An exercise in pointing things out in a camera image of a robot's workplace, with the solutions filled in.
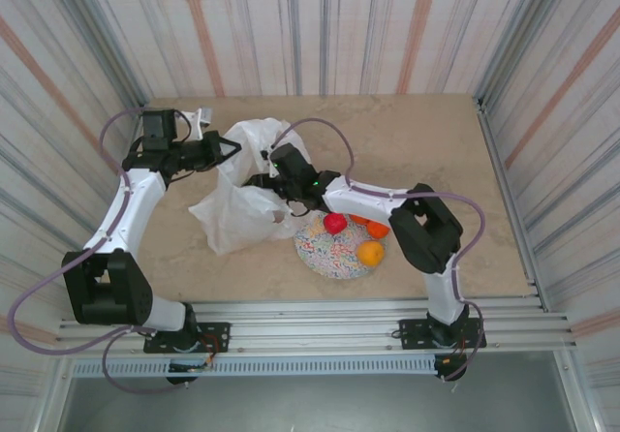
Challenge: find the white plastic bag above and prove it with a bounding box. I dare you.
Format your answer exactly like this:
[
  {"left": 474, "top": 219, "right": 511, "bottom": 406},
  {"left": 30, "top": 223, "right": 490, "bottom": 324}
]
[{"left": 187, "top": 117, "right": 314, "bottom": 258}]

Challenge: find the red apple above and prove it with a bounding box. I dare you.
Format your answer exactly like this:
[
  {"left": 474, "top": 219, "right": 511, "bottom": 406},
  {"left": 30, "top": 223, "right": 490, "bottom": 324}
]
[{"left": 323, "top": 211, "right": 348, "bottom": 235}]

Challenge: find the colourful squiggle paper plate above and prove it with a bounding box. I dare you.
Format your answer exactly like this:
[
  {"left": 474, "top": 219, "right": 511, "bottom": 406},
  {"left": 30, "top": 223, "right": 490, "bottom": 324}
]
[{"left": 293, "top": 211, "right": 391, "bottom": 282}]

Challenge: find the large orange fruit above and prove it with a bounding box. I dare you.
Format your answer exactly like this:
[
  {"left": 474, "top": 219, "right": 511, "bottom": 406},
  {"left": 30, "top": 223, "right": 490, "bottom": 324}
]
[{"left": 356, "top": 239, "right": 387, "bottom": 267}]

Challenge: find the right thin black cable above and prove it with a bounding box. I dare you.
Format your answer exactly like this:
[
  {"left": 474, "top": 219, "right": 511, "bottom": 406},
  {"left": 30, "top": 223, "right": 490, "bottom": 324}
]
[{"left": 286, "top": 200, "right": 319, "bottom": 219}]

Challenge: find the thin black cable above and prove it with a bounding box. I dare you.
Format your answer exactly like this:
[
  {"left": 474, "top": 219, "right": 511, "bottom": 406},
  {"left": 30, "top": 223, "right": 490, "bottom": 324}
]
[
  {"left": 286, "top": 200, "right": 319, "bottom": 219},
  {"left": 174, "top": 110, "right": 192, "bottom": 141}
]

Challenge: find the left thin black cable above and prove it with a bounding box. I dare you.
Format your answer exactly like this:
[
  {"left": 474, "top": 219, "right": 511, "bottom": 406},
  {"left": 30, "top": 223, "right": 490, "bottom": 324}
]
[{"left": 174, "top": 110, "right": 192, "bottom": 141}]

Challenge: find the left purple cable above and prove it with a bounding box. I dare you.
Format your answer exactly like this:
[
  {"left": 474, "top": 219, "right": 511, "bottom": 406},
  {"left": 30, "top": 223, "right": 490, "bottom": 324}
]
[{"left": 8, "top": 107, "right": 188, "bottom": 395}]

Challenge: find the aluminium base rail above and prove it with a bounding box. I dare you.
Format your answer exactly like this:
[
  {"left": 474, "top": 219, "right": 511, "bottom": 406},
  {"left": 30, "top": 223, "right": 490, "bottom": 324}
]
[{"left": 56, "top": 297, "right": 580, "bottom": 356}]

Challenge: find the grey slotted cable duct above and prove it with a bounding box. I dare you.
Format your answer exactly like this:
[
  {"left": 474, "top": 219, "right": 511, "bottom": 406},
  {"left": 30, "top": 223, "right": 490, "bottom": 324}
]
[{"left": 67, "top": 355, "right": 443, "bottom": 376}]

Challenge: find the aluminium side rail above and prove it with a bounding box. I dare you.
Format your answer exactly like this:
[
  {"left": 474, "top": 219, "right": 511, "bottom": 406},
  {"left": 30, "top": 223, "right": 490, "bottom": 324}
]
[{"left": 473, "top": 93, "right": 552, "bottom": 313}]

